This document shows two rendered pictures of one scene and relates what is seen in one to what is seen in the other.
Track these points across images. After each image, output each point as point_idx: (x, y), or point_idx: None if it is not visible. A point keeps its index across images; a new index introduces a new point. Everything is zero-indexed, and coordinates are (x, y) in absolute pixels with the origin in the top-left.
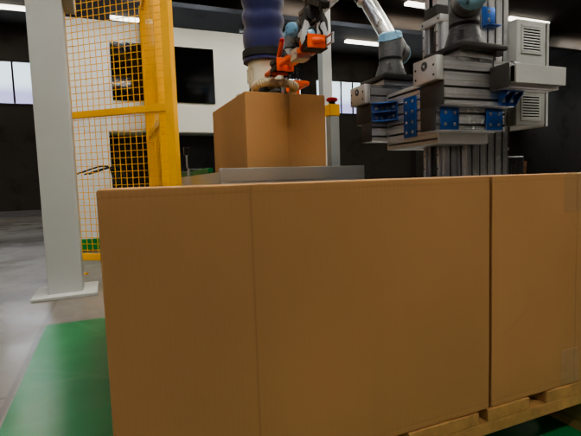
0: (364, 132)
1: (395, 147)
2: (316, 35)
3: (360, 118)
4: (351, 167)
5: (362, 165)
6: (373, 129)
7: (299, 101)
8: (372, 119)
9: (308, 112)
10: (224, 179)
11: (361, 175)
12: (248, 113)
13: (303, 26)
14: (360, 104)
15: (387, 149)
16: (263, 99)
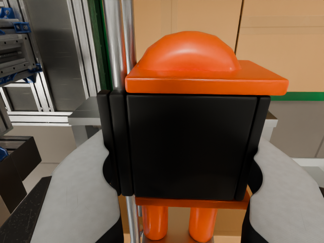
0: (29, 163)
1: (3, 109)
2: (210, 75)
3: (15, 193)
4: (88, 116)
5: (69, 117)
6: (15, 147)
7: (140, 218)
8: (5, 155)
9: (125, 199)
10: (267, 113)
11: (76, 112)
12: (249, 195)
13: (314, 205)
14: (1, 196)
15: (12, 128)
16: (225, 219)
